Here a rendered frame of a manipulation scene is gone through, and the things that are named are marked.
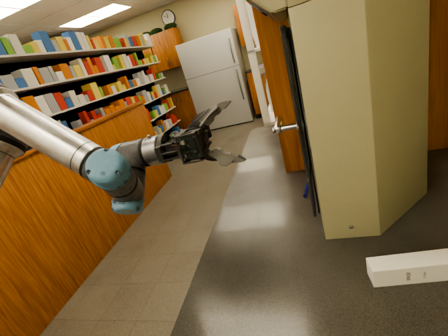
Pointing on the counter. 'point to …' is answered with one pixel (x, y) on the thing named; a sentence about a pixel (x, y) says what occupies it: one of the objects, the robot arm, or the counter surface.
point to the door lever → (283, 126)
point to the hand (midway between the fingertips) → (240, 130)
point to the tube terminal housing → (364, 107)
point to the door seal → (303, 116)
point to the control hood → (273, 8)
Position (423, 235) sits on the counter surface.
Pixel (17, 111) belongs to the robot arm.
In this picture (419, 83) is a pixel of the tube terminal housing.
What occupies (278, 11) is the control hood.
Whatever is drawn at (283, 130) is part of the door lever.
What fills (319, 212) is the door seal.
